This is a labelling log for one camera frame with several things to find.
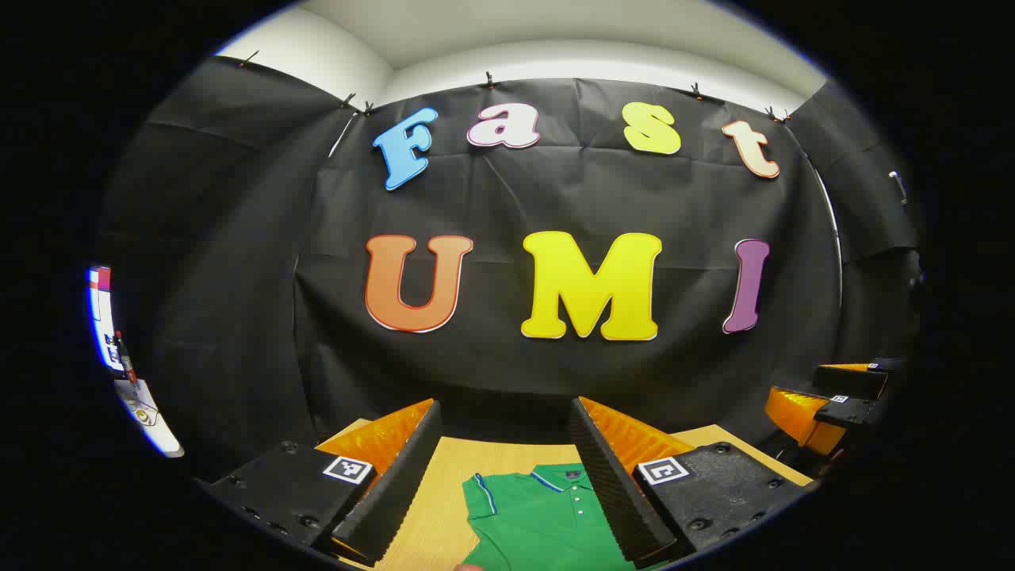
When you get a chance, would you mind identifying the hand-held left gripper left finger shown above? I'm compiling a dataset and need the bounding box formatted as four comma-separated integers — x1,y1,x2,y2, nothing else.
194,399,443,568

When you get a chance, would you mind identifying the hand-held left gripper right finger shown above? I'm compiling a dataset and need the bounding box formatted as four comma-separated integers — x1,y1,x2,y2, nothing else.
567,397,818,570

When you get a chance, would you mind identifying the green T-shirt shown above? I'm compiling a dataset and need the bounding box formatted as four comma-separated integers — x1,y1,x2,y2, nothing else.
460,464,635,571

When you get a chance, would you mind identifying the white printed poster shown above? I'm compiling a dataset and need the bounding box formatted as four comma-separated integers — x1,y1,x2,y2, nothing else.
86,266,185,459

